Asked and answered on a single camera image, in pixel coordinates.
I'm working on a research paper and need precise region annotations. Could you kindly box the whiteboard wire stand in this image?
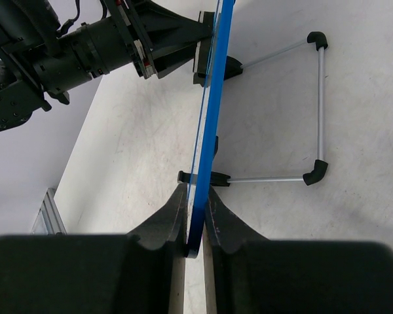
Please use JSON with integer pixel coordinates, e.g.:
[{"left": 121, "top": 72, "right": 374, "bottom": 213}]
[{"left": 178, "top": 31, "right": 329, "bottom": 188}]

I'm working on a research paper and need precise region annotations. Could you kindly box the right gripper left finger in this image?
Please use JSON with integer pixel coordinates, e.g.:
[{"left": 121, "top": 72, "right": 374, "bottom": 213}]
[{"left": 0, "top": 184, "right": 187, "bottom": 313}]

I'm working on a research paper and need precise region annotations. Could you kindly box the blue framed whiteboard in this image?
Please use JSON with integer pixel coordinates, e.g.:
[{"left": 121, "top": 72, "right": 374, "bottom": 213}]
[{"left": 185, "top": 1, "right": 235, "bottom": 258}]

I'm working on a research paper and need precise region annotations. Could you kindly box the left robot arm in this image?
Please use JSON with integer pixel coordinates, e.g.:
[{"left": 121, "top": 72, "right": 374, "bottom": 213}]
[{"left": 0, "top": 1, "right": 214, "bottom": 131}]

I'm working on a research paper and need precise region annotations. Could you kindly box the aluminium mounting rail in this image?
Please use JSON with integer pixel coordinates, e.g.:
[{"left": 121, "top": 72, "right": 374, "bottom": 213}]
[{"left": 31, "top": 188, "right": 67, "bottom": 235}]

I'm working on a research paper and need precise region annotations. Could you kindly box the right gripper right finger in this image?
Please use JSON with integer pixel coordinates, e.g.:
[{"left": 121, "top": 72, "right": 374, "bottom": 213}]
[{"left": 203, "top": 190, "right": 393, "bottom": 313}]

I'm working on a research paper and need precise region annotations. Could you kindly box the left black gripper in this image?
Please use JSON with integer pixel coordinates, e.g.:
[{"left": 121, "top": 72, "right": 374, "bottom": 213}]
[{"left": 101, "top": 1, "right": 212, "bottom": 79}]

